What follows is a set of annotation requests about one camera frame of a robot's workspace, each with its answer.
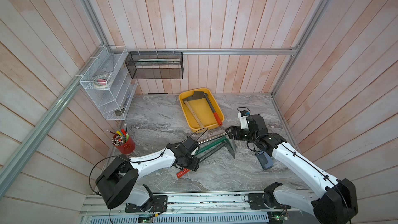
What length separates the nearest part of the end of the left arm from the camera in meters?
0.62

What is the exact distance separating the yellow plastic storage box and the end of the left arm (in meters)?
0.24

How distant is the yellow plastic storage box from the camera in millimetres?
976
